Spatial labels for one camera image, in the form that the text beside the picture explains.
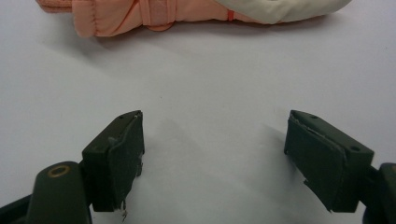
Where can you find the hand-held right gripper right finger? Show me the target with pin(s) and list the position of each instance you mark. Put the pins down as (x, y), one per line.
(327, 161)

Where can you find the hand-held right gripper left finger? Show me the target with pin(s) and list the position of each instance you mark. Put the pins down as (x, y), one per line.
(112, 161)

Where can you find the pink and cream padded glove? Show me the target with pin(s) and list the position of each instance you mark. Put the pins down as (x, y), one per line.
(174, 14)

